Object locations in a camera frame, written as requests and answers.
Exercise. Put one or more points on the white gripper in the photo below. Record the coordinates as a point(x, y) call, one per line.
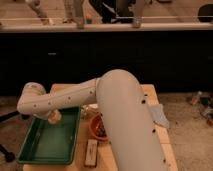
point(55, 117)

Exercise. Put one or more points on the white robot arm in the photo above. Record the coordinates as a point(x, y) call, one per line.
point(128, 118)

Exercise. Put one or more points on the green plastic tray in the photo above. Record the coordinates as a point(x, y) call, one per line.
point(47, 144)

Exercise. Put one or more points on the orange red bowl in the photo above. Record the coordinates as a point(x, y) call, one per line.
point(97, 129)

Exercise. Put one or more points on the wooden block with slot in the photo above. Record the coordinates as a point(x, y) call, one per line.
point(91, 153)

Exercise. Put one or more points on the black office chair base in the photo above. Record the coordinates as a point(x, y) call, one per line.
point(9, 132)

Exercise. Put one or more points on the grey folded cloth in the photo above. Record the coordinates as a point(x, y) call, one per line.
point(159, 116)

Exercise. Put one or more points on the clutter on floor right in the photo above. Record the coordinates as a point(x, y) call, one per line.
point(205, 103)

